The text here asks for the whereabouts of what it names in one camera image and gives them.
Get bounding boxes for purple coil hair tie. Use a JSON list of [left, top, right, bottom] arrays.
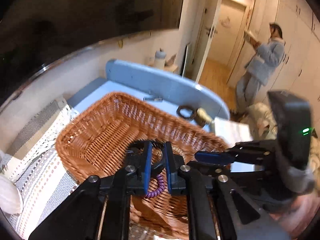
[[145, 173, 166, 199]]

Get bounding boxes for person's right hand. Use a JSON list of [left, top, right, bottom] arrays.
[[270, 192, 319, 239]]

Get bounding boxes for white book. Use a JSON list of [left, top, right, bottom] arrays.
[[214, 117, 253, 147]]

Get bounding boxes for cream wooden comb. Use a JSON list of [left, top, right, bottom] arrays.
[[197, 108, 214, 125]]

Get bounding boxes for brown wicker basket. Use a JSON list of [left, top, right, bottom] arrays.
[[55, 92, 227, 239]]

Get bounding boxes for blue round table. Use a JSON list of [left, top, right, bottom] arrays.
[[67, 60, 230, 120]]

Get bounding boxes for striped woven table cloth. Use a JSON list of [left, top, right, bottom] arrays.
[[1, 97, 79, 239]]

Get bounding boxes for metal hair clip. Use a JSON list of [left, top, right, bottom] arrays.
[[143, 96, 163, 102]]

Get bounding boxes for white ribbed ceramic vase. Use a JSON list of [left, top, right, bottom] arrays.
[[0, 174, 23, 215]]

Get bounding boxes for white blue jar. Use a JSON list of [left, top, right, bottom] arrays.
[[153, 48, 167, 69]]

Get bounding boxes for person in blue pajamas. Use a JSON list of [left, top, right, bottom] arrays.
[[232, 23, 285, 115]]

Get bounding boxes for white door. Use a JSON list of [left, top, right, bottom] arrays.
[[191, 0, 222, 82]]

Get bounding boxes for dark brown ring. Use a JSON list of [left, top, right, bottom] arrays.
[[176, 104, 198, 119]]

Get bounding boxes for black wall television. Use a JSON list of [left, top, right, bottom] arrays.
[[1, 0, 183, 102]]

